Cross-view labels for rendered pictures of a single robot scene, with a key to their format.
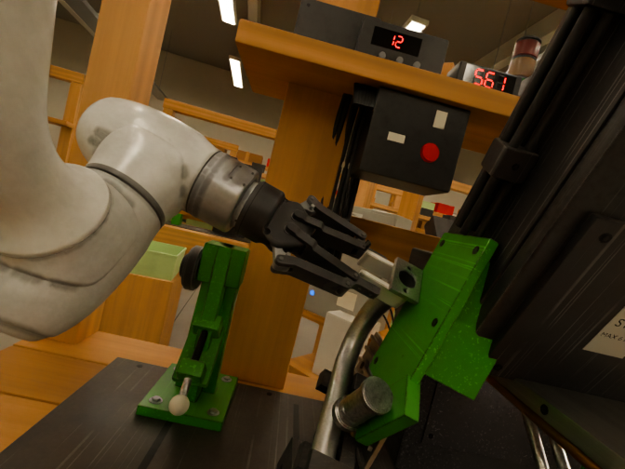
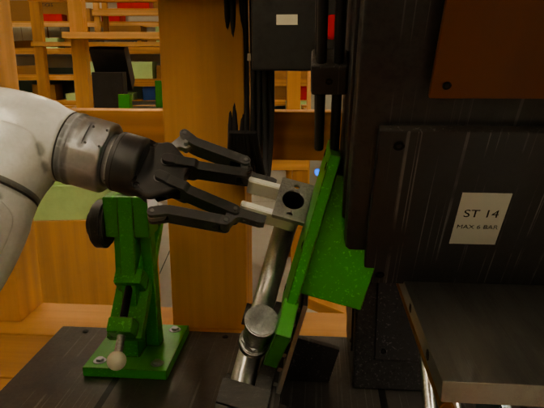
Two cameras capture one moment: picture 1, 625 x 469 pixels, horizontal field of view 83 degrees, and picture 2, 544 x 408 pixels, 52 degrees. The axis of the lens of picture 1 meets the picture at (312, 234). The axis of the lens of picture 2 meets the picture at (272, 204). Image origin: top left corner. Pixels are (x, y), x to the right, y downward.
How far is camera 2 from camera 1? 0.30 m
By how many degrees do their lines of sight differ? 14
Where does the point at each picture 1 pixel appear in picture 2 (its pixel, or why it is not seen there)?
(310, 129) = (197, 25)
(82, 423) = (36, 390)
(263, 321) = (205, 261)
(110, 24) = not seen: outside the picture
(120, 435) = (70, 395)
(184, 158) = (36, 136)
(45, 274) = not seen: outside the picture
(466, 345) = (339, 260)
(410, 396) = (284, 317)
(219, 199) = (79, 167)
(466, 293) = (320, 212)
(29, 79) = not seen: outside the picture
